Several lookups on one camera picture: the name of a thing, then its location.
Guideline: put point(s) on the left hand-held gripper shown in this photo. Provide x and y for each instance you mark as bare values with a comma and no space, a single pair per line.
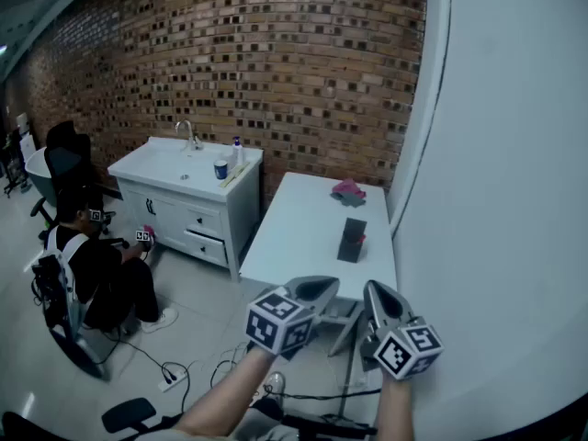
275,320

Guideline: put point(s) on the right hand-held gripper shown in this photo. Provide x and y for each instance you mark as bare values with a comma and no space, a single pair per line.
406,352

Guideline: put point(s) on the black box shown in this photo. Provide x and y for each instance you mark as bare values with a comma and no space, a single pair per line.
350,241

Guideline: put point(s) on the person's left forearm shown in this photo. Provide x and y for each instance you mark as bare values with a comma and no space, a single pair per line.
225,393

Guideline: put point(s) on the person's right forearm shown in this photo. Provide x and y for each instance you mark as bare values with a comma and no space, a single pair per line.
395,407

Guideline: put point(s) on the white table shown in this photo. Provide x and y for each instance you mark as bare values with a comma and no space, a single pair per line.
298,228

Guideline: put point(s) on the grey cloth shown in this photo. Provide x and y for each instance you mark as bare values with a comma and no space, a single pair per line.
351,199

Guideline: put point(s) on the pink cloth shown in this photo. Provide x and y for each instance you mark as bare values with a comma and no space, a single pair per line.
347,187

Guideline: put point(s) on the person's shoe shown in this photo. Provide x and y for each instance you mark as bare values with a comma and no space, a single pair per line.
275,386

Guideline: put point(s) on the white cabinet drawer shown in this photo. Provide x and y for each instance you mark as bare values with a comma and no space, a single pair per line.
206,246

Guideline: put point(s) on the wooden chopsticks pair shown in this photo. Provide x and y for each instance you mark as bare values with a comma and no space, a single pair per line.
234,176

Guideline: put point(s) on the person's legs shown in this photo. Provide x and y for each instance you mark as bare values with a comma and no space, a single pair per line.
257,423

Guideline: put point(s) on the blue cup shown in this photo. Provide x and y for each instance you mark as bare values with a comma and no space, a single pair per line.
221,169

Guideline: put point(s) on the white pump soap bottle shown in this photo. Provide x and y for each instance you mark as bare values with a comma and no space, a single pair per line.
237,153

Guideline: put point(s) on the white sink cabinet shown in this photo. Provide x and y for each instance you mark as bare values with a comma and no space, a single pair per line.
184,195

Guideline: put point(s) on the white power strip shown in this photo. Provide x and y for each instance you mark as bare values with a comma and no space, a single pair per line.
172,381

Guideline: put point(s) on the chrome faucet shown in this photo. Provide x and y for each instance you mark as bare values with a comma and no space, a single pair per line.
189,137

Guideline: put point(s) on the black chair armrest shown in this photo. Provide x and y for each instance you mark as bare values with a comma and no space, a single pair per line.
128,415

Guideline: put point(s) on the black office chair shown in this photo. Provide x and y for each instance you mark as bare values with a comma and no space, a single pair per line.
69,163

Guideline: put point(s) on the black equipment stand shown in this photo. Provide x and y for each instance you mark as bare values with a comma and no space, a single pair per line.
11,163

